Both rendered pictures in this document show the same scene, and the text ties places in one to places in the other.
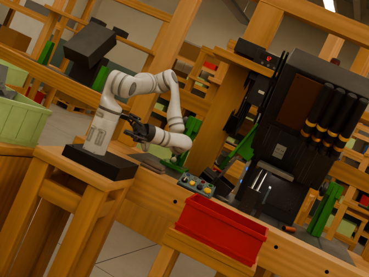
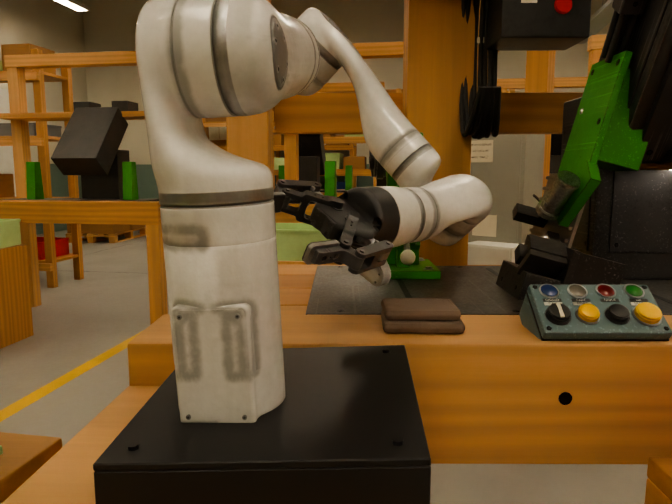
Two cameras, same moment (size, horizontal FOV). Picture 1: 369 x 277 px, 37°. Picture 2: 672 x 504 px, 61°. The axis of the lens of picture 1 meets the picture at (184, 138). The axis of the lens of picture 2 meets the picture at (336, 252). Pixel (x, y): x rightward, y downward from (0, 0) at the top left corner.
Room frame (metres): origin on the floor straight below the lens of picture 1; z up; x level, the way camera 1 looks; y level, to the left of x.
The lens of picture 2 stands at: (1.70, 0.29, 1.10)
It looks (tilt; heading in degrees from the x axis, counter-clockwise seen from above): 8 degrees down; 351
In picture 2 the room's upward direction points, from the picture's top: straight up
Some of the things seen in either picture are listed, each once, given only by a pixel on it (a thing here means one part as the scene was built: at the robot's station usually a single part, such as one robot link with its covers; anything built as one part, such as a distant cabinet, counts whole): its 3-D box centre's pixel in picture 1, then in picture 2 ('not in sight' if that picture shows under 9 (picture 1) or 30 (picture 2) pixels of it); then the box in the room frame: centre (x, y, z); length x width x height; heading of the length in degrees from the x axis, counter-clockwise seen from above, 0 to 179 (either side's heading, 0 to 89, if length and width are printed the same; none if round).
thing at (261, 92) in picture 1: (268, 95); (536, 5); (2.82, -0.29, 1.42); 0.17 x 0.12 x 0.15; 80
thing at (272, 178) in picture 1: (278, 178); (652, 185); (2.71, -0.50, 1.07); 0.30 x 0.18 x 0.34; 80
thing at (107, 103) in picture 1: (116, 93); (209, 110); (2.18, 0.32, 1.15); 0.09 x 0.09 x 0.17; 74
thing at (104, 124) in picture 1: (101, 131); (225, 303); (2.18, 0.31, 0.99); 0.09 x 0.09 x 0.17; 76
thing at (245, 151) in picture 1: (250, 144); (610, 124); (2.54, -0.28, 1.17); 0.13 x 0.12 x 0.20; 80
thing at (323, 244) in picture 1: (239, 205); (625, 290); (2.59, -0.37, 0.89); 1.10 x 0.42 x 0.02; 80
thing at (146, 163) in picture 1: (153, 166); (421, 314); (2.39, 0.07, 0.92); 0.10 x 0.08 x 0.03; 78
